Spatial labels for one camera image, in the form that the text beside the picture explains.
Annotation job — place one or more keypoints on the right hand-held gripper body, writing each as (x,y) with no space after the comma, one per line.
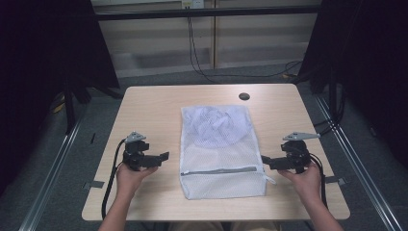
(296,154)

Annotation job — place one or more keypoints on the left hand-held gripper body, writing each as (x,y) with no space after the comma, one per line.
(134,153)

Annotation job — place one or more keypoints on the person's left hand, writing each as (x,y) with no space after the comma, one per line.
(131,179)

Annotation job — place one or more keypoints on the person's right hand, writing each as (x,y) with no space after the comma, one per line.
(304,181)

